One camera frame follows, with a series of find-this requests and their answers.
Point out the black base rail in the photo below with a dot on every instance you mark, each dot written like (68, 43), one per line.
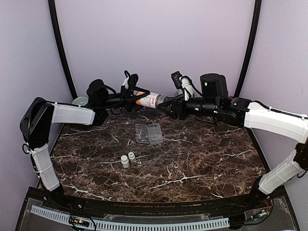
(90, 204)

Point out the black left frame post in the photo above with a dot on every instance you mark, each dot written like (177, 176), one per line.
(60, 47)

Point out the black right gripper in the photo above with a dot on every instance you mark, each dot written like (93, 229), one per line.
(178, 104)

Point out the orange pill bottle grey cap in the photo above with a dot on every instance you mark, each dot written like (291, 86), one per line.
(148, 101)

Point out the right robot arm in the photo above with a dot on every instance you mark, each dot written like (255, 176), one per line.
(213, 101)

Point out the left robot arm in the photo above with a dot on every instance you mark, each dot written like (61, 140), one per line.
(36, 124)

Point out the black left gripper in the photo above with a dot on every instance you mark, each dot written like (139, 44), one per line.
(126, 97)

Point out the black right frame post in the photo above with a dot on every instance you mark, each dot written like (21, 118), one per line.
(249, 47)

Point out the teal bowl on plate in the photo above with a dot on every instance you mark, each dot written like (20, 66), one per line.
(80, 101)

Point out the white pill bottle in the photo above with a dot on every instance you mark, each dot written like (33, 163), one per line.
(131, 156)
(124, 161)

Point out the clear plastic pill organizer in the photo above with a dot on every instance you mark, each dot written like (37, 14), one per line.
(148, 134)

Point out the white pill bottle rear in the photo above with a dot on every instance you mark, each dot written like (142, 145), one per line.
(131, 156)

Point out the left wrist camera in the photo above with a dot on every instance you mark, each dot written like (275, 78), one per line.
(130, 80)

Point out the white pill bottle front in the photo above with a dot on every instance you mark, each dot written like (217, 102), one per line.
(124, 161)

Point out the black frame post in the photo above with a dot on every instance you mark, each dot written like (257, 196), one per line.
(60, 47)
(249, 47)

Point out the white slotted cable duct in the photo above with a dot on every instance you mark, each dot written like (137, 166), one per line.
(129, 223)

